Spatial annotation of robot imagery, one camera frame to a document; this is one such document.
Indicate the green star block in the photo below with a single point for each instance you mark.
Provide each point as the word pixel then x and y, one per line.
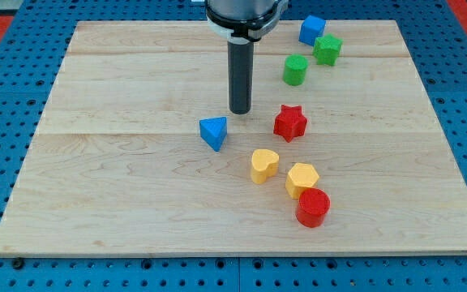
pixel 327 49

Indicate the wooden board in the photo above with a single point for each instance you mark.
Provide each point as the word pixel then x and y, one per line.
pixel 117 167

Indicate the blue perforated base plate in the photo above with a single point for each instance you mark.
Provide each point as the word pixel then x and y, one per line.
pixel 30 55

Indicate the red star block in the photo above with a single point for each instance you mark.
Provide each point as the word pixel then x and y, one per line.
pixel 290 122

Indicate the blue triangle block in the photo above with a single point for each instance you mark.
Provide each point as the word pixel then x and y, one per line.
pixel 213 131

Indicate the red cylinder block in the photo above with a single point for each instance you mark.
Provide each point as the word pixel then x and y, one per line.
pixel 313 206

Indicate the black cylindrical end effector rod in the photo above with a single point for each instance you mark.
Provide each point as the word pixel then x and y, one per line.
pixel 240 66

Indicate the yellow hexagon block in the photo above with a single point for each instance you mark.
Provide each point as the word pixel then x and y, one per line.
pixel 300 177

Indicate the green cylinder block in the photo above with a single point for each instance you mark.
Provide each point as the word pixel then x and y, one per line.
pixel 295 69

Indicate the blue cube block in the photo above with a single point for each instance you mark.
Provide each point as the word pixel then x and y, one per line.
pixel 311 28

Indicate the yellow heart block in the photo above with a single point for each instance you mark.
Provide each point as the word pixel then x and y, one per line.
pixel 264 165

